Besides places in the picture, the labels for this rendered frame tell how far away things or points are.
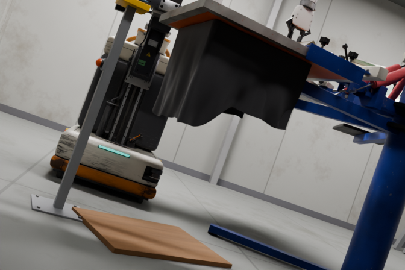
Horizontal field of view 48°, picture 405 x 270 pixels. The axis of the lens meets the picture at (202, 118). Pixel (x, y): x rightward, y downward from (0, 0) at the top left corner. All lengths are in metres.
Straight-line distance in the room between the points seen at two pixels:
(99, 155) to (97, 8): 3.01
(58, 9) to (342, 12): 3.44
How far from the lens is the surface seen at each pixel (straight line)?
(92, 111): 1.99
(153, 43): 2.81
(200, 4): 1.74
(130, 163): 2.65
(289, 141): 5.75
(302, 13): 2.23
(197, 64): 1.78
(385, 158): 2.63
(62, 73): 5.35
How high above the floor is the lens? 0.51
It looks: 2 degrees up
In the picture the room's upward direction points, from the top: 20 degrees clockwise
